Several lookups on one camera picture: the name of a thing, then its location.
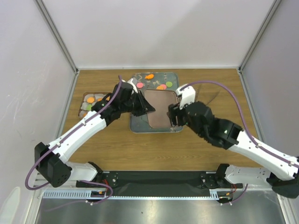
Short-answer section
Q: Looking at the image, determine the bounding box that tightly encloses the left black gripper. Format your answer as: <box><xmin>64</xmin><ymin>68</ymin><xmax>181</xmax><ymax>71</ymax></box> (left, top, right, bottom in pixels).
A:
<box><xmin>120</xmin><ymin>90</ymin><xmax>155</xmax><ymax>117</ymax></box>

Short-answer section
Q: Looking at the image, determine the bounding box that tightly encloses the brown translucent box lid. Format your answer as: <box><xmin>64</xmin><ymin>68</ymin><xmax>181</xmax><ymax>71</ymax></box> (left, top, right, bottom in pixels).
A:
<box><xmin>144</xmin><ymin>90</ymin><xmax>178</xmax><ymax>128</ymax></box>

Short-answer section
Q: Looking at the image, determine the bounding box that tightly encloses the green round cookie bottom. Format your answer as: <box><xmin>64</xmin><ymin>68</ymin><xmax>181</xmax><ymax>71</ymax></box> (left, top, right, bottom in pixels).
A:
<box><xmin>86</xmin><ymin>104</ymin><xmax>92</xmax><ymax>111</ymax></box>

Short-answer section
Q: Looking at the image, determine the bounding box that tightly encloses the green round cookie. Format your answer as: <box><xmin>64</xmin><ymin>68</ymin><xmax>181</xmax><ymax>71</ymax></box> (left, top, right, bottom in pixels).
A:
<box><xmin>86</xmin><ymin>104</ymin><xmax>92</xmax><ymax>111</ymax></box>
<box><xmin>166</xmin><ymin>81</ymin><xmax>173</xmax><ymax>87</ymax></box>

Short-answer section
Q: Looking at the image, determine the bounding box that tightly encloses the clear box with paper cups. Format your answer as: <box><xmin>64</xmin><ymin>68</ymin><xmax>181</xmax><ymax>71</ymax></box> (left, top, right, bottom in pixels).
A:
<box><xmin>78</xmin><ymin>91</ymin><xmax>109</xmax><ymax>119</ymax></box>

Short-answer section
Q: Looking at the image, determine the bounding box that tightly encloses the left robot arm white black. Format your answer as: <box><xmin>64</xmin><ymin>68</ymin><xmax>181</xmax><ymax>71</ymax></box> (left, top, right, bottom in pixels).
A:
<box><xmin>35</xmin><ymin>80</ymin><xmax>155</xmax><ymax>188</ymax></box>

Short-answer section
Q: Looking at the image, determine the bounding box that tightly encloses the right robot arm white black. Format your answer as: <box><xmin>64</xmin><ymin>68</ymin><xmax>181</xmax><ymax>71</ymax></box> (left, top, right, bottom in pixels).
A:
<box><xmin>167</xmin><ymin>102</ymin><xmax>299</xmax><ymax>199</ymax></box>

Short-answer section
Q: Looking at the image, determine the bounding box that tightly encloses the floral patterned metal tray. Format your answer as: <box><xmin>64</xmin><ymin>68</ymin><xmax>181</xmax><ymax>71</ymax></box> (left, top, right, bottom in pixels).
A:
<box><xmin>129</xmin><ymin>72</ymin><xmax>183</xmax><ymax>133</ymax></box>

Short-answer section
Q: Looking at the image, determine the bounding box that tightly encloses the pink round cookie left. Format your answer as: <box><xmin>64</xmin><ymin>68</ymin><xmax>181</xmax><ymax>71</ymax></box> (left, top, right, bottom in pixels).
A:
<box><xmin>136</xmin><ymin>82</ymin><xmax>144</xmax><ymax>89</ymax></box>

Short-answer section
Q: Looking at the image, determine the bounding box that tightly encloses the green round cookie top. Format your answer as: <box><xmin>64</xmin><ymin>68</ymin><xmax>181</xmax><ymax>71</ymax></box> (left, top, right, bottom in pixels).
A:
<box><xmin>166</xmin><ymin>81</ymin><xmax>173</xmax><ymax>87</ymax></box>

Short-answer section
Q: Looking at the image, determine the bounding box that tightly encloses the orange fish cookie top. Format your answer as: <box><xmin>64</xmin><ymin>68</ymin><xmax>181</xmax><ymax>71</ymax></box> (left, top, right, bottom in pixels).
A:
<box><xmin>145</xmin><ymin>74</ymin><xmax>154</xmax><ymax>80</ymax></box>

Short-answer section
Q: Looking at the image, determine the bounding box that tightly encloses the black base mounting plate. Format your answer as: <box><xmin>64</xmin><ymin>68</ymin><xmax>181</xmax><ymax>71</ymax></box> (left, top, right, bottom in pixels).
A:
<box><xmin>76</xmin><ymin>170</ymin><xmax>243</xmax><ymax>198</ymax></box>

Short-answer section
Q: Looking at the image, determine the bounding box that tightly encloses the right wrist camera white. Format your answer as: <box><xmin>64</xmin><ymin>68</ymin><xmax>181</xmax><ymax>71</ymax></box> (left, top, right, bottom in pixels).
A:
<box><xmin>175</xmin><ymin>84</ymin><xmax>196</xmax><ymax>110</ymax></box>

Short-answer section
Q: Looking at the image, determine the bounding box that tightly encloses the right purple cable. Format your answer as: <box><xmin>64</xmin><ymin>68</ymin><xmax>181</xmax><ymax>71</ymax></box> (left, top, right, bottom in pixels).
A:
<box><xmin>179</xmin><ymin>80</ymin><xmax>299</xmax><ymax>206</ymax></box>

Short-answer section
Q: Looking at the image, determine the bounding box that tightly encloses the purple cable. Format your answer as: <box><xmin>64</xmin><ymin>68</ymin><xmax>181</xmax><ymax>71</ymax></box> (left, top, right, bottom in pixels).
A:
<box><xmin>179</xmin><ymin>80</ymin><xmax>299</xmax><ymax>206</ymax></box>
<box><xmin>25</xmin><ymin>74</ymin><xmax>123</xmax><ymax>212</ymax></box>

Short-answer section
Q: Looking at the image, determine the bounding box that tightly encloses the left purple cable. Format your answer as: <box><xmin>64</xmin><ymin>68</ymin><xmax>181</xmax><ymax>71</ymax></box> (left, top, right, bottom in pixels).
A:
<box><xmin>25</xmin><ymin>74</ymin><xmax>123</xmax><ymax>212</ymax></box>

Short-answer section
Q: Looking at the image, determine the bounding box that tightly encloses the aluminium frame rail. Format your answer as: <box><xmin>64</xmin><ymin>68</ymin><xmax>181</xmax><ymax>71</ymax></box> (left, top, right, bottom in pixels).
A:
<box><xmin>32</xmin><ymin>170</ymin><xmax>299</xmax><ymax>201</ymax></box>

